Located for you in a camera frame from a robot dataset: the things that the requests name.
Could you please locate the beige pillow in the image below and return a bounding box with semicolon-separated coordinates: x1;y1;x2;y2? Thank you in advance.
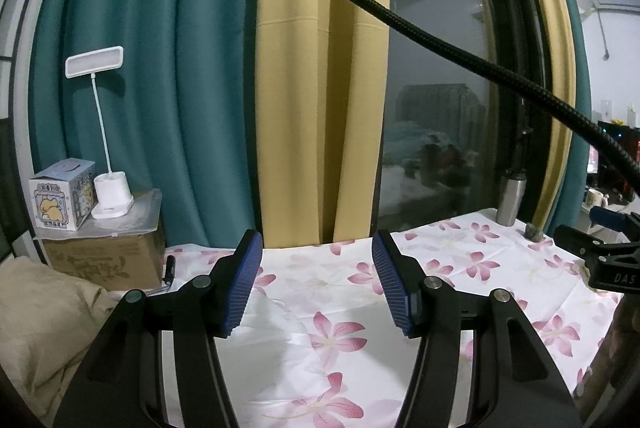
1;257;116;427

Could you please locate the teal curtain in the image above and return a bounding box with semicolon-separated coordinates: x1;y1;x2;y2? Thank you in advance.
28;0;259;247

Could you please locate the brown cardboard box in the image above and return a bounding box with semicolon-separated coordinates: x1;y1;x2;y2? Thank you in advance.
37;188;165;291

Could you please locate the cartoon tissue box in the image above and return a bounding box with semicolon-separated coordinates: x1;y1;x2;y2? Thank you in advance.
28;158;96;232

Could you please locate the floral bed sheet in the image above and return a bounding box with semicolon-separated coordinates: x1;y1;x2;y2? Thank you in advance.
106;205;626;428

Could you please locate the steel thermos bottle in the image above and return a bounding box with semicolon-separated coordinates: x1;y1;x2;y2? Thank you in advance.
496;171;527;226

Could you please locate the right side yellow curtain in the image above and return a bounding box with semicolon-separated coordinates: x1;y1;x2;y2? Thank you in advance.
533;0;576;229

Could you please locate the white desk lamp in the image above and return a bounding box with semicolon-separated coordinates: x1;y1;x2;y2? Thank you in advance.
64;45;134;220

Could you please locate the yellow curtain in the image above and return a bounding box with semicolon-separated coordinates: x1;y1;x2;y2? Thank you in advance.
255;0;390;248
533;0;576;229

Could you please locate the white mug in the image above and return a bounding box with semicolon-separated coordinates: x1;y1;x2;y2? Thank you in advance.
584;187;608;209

